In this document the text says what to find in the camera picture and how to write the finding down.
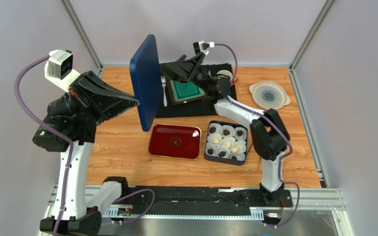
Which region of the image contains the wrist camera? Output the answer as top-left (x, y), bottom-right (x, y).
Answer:
top-left (45, 50), bottom-right (81, 92)
top-left (193, 41), bottom-right (215, 55)

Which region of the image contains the dark blue box lid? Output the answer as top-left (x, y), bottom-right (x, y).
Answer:
top-left (129, 34), bottom-right (163, 132)

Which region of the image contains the red lacquer chocolate tray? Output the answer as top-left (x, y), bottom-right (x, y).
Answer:
top-left (148, 124), bottom-right (202, 160)

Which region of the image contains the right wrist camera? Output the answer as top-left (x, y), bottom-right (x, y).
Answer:
top-left (193, 41), bottom-right (215, 55)

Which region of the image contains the silver fork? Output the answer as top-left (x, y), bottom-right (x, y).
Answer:
top-left (160, 76), bottom-right (168, 107)

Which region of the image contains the teal square plate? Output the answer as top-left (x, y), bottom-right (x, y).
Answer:
top-left (166, 79), bottom-right (205, 105)

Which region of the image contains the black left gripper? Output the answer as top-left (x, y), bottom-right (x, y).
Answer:
top-left (47, 70), bottom-right (140, 124)

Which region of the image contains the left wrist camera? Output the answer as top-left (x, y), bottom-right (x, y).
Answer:
top-left (45, 50), bottom-right (81, 92)

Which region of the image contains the aluminium frame rail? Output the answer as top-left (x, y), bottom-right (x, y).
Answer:
top-left (40, 182), bottom-right (353, 236)

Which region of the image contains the white round lid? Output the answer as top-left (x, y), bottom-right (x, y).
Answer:
top-left (249, 81), bottom-right (291, 110)

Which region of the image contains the black cloth placemat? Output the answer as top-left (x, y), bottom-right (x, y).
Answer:
top-left (156, 63), bottom-right (233, 118)

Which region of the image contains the dark blue box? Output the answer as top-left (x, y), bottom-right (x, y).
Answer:
top-left (204, 120), bottom-right (250, 166)

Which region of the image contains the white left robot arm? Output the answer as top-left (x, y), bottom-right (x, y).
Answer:
top-left (33, 69), bottom-right (139, 236)

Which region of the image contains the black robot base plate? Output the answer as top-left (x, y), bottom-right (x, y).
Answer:
top-left (113, 186), bottom-right (295, 217)

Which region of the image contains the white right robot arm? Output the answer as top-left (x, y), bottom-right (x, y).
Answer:
top-left (159, 52), bottom-right (293, 206)

